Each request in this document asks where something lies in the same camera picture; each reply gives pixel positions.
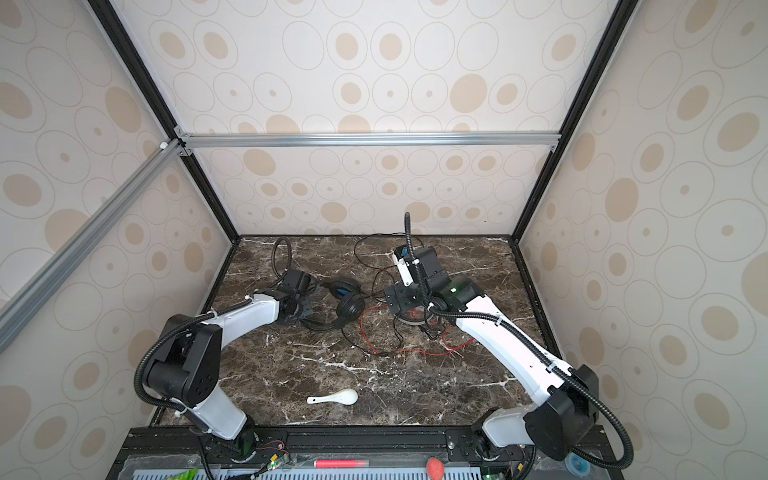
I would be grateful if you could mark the white ceramic spoon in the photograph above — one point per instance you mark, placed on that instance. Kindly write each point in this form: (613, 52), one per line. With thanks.
(345, 397)

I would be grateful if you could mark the silver aluminium back rail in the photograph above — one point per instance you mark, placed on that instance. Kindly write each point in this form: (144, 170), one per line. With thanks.
(377, 139)

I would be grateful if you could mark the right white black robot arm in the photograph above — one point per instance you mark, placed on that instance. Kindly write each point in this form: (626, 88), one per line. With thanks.
(565, 402)

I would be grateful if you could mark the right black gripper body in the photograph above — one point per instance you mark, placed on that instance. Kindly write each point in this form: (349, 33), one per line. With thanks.
(406, 297)

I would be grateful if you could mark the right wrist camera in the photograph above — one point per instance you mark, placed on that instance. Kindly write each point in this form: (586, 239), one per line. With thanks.
(403, 267)

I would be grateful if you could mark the black blue headphones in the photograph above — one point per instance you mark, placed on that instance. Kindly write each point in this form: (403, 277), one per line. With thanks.
(351, 304)

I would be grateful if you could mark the silver aluminium rail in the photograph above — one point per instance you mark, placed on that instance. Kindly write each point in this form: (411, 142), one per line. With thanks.
(377, 139)
(22, 308)

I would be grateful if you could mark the pink marker pen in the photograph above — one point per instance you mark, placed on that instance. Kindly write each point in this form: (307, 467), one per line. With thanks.
(340, 463)

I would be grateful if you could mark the green object at base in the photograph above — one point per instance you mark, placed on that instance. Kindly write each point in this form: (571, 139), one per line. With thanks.
(186, 475)

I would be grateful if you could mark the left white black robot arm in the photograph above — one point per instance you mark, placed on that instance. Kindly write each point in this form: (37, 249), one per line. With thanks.
(181, 370)

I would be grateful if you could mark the blue tape roll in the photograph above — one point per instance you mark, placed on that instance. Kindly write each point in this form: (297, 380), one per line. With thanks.
(577, 466)

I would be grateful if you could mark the white black headphones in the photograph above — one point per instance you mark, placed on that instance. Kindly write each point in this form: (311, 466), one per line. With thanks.
(417, 317)

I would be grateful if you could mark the red round ball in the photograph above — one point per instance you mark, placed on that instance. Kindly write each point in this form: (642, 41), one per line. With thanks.
(435, 469)

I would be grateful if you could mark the silver aluminium left rail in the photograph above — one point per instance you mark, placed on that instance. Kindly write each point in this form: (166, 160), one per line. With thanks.
(22, 308)

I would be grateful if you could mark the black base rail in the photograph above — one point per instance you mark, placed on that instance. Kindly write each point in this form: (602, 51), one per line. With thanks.
(289, 452)

